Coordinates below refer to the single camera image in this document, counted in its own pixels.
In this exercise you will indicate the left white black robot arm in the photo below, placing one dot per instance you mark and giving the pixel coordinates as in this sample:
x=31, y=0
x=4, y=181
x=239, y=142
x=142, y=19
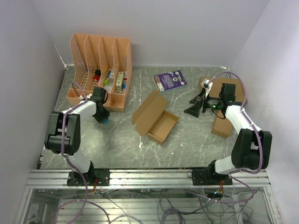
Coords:
x=63, y=135

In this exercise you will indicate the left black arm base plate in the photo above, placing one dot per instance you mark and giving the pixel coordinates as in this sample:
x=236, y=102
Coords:
x=97, y=177

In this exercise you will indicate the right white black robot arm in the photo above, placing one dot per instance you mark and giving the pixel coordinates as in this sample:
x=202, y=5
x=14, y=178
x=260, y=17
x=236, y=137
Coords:
x=251, y=151

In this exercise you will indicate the aluminium rail frame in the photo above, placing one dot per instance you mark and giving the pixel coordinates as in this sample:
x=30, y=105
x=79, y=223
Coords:
x=141, y=179

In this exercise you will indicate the red black bottle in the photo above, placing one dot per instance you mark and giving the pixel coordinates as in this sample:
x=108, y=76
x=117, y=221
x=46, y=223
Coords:
x=97, y=75

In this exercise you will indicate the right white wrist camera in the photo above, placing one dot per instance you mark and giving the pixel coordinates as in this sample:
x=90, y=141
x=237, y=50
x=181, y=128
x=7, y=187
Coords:
x=207, y=85

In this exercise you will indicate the brown cardboard box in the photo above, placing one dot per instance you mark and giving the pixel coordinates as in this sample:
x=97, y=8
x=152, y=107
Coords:
x=152, y=119

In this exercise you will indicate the purple book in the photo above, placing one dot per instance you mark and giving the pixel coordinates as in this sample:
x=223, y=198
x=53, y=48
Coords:
x=169, y=81

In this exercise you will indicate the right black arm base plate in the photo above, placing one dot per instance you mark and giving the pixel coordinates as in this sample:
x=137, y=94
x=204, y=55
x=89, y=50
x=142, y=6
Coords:
x=203, y=177

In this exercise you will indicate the large folded cardboard box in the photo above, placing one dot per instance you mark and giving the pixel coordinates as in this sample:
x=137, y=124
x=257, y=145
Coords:
x=217, y=84

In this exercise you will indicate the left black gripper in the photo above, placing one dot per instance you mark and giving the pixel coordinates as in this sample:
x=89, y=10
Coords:
x=105, y=115

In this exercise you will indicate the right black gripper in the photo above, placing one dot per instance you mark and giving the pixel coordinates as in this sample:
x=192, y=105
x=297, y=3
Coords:
x=194, y=109

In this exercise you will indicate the white green carton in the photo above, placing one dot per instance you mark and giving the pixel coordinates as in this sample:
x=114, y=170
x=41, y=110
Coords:
x=119, y=81

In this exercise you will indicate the small folded cardboard box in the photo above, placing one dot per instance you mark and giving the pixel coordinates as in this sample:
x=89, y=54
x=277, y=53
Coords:
x=221, y=127

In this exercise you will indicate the pink plastic file organizer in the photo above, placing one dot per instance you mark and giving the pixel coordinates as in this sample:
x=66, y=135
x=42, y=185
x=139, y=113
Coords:
x=108, y=54

